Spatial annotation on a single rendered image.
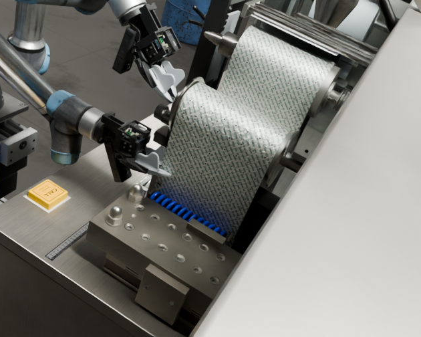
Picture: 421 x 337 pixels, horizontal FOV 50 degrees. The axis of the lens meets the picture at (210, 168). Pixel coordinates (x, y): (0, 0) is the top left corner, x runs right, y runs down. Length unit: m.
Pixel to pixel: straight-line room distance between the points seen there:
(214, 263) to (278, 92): 0.45
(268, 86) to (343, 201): 0.99
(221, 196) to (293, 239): 0.90
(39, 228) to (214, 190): 0.44
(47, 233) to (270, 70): 0.67
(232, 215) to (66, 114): 0.48
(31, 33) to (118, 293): 0.91
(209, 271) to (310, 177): 0.82
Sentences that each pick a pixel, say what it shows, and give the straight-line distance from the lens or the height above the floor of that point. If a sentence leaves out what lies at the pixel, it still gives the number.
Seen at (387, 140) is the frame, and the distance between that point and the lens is 0.26.
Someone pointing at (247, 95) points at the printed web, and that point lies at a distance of 1.20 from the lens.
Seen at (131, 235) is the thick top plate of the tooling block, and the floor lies 1.03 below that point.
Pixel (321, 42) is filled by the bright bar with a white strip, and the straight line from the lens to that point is 1.17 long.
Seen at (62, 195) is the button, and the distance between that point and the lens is 1.23.
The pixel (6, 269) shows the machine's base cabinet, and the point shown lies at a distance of 1.24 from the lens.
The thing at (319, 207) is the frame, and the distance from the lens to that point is 0.18.
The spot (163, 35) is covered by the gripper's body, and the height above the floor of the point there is 1.39.
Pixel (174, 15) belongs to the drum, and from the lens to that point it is 4.94.
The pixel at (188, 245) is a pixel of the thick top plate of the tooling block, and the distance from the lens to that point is 1.03.
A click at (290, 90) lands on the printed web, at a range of 1.15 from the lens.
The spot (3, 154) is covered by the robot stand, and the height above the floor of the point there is 0.72.
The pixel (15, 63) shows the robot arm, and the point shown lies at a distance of 1.25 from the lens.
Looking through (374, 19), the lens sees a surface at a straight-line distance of 1.89.
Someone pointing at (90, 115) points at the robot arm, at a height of 1.14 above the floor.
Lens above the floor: 1.75
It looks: 34 degrees down
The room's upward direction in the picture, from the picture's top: 21 degrees clockwise
